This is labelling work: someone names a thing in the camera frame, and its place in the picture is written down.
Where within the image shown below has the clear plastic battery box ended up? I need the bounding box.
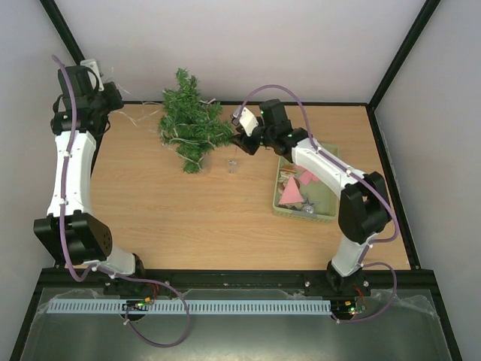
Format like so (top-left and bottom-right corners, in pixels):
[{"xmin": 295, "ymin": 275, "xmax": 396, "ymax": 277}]
[{"xmin": 228, "ymin": 159, "xmax": 237, "ymax": 174}]

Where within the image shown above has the green perforated plastic basket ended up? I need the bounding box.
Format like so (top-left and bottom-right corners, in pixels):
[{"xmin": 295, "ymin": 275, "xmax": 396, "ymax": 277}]
[{"xmin": 272, "ymin": 156, "xmax": 338, "ymax": 223}]

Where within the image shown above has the clear string light garland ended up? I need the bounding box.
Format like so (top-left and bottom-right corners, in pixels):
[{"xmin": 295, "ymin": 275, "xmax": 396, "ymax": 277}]
[{"xmin": 104, "ymin": 67, "xmax": 241, "ymax": 174}]

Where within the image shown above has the small green christmas tree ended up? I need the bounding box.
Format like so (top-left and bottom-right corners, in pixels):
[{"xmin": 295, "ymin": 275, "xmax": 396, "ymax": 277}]
[{"xmin": 157, "ymin": 68, "xmax": 236, "ymax": 174}]

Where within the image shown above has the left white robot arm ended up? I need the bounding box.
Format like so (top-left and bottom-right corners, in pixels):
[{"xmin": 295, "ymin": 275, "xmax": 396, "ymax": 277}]
[{"xmin": 33, "ymin": 59, "xmax": 144, "ymax": 277}]

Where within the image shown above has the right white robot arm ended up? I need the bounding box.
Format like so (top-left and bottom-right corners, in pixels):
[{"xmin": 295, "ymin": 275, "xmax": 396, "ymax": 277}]
[{"xmin": 231, "ymin": 99, "xmax": 392, "ymax": 295}]

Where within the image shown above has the pink fabric bow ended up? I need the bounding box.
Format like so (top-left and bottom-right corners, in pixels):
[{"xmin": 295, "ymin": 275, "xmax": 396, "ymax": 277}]
[{"xmin": 297, "ymin": 170, "xmax": 319, "ymax": 186}]

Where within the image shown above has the pink fabric triangle ornament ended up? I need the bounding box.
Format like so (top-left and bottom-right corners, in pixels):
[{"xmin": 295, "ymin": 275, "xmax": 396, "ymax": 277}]
[{"xmin": 279, "ymin": 177, "xmax": 304, "ymax": 205}]

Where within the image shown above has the silver star ornament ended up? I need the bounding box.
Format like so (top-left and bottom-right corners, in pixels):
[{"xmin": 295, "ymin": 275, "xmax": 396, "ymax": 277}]
[{"xmin": 298, "ymin": 193, "xmax": 317, "ymax": 214}]

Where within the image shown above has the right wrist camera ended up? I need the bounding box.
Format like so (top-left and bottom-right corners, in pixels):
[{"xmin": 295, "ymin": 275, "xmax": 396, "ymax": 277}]
[{"xmin": 231, "ymin": 105, "xmax": 259, "ymax": 137}]

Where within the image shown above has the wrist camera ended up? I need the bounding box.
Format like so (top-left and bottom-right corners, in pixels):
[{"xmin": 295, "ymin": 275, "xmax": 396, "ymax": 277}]
[
  {"xmin": 80, "ymin": 59, "xmax": 104, "ymax": 92},
  {"xmin": 231, "ymin": 105, "xmax": 259, "ymax": 137}
]

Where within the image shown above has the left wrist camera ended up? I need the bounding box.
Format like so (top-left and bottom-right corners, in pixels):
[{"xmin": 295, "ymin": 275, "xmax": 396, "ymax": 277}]
[{"xmin": 80, "ymin": 59, "xmax": 104, "ymax": 92}]

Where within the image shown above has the purple cable loop front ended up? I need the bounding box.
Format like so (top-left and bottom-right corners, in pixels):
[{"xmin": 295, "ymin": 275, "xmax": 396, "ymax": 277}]
[{"xmin": 122, "ymin": 280, "xmax": 192, "ymax": 349}]

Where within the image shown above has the black aluminium front rail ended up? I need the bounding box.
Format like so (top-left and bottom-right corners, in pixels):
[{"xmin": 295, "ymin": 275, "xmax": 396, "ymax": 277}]
[{"xmin": 37, "ymin": 268, "xmax": 433, "ymax": 291}]

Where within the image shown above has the white slotted cable duct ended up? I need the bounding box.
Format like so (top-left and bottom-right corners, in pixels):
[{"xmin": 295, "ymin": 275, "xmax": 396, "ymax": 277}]
[{"xmin": 47, "ymin": 299, "xmax": 331, "ymax": 315}]

